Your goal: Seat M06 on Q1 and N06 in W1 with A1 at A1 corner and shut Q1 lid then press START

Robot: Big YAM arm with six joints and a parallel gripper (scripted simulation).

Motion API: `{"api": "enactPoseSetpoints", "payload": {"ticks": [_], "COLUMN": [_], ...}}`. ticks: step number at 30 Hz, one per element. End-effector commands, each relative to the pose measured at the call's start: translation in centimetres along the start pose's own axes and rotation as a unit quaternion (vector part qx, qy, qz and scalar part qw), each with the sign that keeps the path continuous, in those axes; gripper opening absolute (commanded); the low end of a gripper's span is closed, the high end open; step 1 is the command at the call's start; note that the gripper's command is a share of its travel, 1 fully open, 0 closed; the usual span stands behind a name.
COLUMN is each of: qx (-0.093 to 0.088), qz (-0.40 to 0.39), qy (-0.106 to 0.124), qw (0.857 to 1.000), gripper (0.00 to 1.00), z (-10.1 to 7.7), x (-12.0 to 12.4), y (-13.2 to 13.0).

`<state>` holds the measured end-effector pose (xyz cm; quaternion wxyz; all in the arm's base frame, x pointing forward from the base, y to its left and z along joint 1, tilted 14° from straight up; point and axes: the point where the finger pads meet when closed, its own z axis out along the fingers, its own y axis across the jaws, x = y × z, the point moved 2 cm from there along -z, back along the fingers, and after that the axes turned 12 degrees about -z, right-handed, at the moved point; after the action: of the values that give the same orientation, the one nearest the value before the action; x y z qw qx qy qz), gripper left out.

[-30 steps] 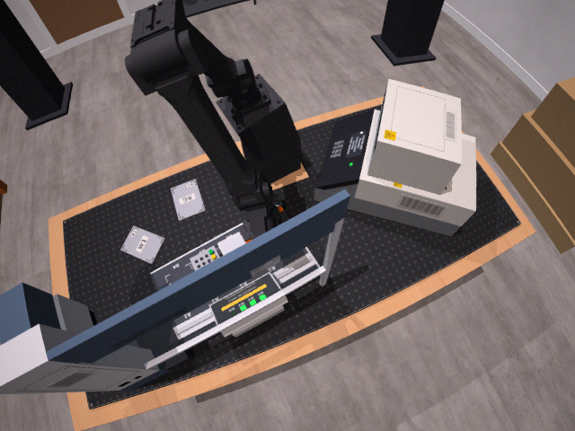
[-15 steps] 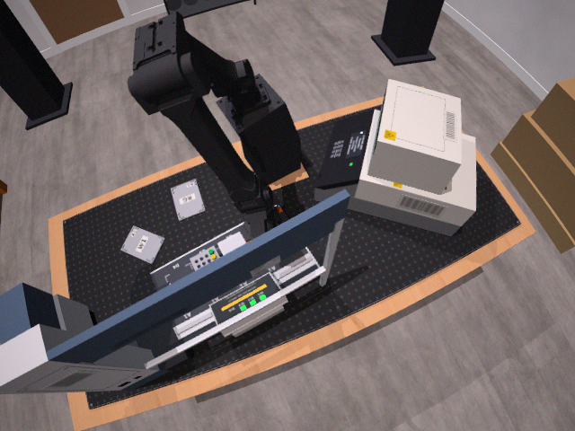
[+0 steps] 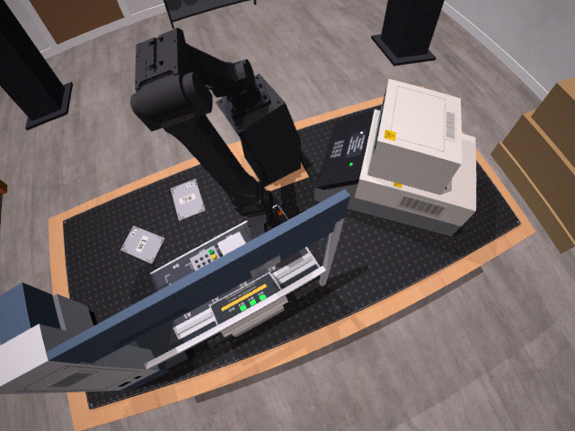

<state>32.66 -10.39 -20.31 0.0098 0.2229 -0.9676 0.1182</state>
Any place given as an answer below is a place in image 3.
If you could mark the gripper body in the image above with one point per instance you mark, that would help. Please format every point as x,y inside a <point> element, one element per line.
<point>244,233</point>

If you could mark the white thermal cycler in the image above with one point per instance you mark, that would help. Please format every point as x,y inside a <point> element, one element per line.
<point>419,149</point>

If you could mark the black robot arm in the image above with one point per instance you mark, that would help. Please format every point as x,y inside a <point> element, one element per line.
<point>166,86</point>

